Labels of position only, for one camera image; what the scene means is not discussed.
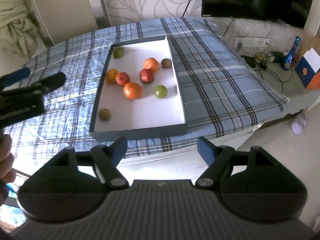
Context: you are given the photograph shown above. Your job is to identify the red apple with stem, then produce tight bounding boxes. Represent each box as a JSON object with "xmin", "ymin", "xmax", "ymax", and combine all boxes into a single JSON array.
[{"xmin": 115, "ymin": 72, "xmax": 131, "ymax": 86}]

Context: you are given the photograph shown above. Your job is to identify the person's left hand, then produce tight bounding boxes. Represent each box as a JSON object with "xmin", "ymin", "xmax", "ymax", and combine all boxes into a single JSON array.
[{"xmin": 0, "ymin": 134, "xmax": 16, "ymax": 183}]

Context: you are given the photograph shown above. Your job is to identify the brown kiwi in front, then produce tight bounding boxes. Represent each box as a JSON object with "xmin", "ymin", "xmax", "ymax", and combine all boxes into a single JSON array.
[{"xmin": 98, "ymin": 108, "xmax": 111, "ymax": 121}]

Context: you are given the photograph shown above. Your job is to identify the brown kiwi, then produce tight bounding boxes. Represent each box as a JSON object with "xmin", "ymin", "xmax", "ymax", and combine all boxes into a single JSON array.
[
  {"xmin": 161, "ymin": 59, "xmax": 172, "ymax": 68},
  {"xmin": 98, "ymin": 108, "xmax": 111, "ymax": 121}
]

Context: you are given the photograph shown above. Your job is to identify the beige curtain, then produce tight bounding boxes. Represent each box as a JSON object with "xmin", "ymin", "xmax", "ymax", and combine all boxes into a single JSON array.
[{"xmin": 1, "ymin": 0, "xmax": 38, "ymax": 59}]

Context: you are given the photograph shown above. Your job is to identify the white tray with dark rim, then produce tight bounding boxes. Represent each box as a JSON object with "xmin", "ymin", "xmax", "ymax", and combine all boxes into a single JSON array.
[{"xmin": 89, "ymin": 36, "xmax": 187, "ymax": 142}]

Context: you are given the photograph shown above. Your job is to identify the dark orange left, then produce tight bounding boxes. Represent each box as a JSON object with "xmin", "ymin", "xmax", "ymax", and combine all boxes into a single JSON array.
[{"xmin": 106, "ymin": 68, "xmax": 119, "ymax": 84}]

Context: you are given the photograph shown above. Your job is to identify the blue plaid tablecloth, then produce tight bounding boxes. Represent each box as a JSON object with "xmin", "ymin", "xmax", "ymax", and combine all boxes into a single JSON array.
[{"xmin": 5, "ymin": 17, "xmax": 290, "ymax": 165}]

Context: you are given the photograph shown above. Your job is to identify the orange near centre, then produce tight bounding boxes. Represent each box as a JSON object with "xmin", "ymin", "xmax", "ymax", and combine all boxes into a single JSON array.
[{"xmin": 123, "ymin": 82, "xmax": 143, "ymax": 100}]

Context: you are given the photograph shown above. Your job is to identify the green lime in corner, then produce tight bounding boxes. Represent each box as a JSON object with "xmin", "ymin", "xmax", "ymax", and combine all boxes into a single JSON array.
[{"xmin": 113, "ymin": 47, "xmax": 124, "ymax": 59}]

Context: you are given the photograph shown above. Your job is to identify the dark red apple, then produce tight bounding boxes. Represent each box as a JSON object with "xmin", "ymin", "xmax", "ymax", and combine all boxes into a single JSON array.
[{"xmin": 140, "ymin": 69, "xmax": 155, "ymax": 84}]

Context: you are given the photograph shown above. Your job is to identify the orange at back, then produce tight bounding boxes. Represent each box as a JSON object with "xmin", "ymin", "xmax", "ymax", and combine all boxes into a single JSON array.
[{"xmin": 143, "ymin": 57, "xmax": 159, "ymax": 73}]

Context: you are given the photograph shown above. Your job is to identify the brown kiwi at back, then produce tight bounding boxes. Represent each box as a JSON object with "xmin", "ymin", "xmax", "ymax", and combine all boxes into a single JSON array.
[{"xmin": 161, "ymin": 59, "xmax": 172, "ymax": 68}]

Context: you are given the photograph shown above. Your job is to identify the white power strip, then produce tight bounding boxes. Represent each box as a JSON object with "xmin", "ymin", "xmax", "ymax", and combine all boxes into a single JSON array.
[{"xmin": 233, "ymin": 37, "xmax": 271, "ymax": 48}]

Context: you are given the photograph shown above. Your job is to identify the blue glass bottle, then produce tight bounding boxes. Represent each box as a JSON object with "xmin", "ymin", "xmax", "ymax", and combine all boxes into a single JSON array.
[{"xmin": 281, "ymin": 36, "xmax": 301, "ymax": 70}]

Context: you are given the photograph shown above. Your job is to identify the blue orange white box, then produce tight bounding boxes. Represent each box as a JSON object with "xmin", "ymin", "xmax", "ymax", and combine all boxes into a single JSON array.
[{"xmin": 295, "ymin": 48, "xmax": 320, "ymax": 89}]

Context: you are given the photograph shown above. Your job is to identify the black television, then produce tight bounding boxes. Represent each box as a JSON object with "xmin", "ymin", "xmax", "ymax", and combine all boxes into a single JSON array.
[{"xmin": 201, "ymin": 0, "xmax": 312, "ymax": 29}]

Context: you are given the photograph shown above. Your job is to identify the black cables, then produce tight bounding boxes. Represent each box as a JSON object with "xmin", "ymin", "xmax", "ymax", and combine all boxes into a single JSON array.
[{"xmin": 240, "ymin": 47, "xmax": 293, "ymax": 94}]

